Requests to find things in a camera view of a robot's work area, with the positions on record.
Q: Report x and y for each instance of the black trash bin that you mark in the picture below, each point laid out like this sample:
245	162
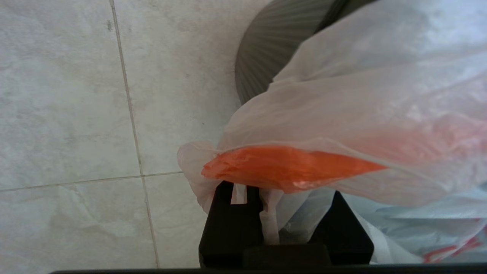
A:
274	45

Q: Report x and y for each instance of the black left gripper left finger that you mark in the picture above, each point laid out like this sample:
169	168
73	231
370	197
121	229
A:
228	228

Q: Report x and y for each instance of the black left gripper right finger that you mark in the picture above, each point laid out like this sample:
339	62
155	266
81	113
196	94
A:
342	236

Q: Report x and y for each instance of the white trash bag red print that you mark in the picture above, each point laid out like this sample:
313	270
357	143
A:
361	95

